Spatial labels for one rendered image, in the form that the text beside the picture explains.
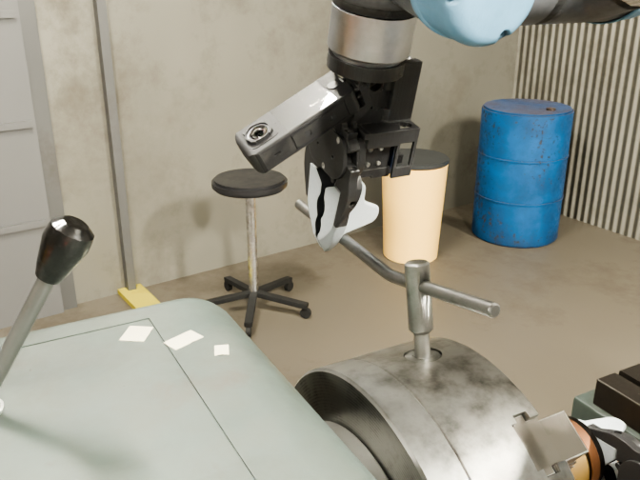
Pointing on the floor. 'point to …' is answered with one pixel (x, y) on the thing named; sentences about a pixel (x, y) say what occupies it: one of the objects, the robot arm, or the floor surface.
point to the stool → (225, 185)
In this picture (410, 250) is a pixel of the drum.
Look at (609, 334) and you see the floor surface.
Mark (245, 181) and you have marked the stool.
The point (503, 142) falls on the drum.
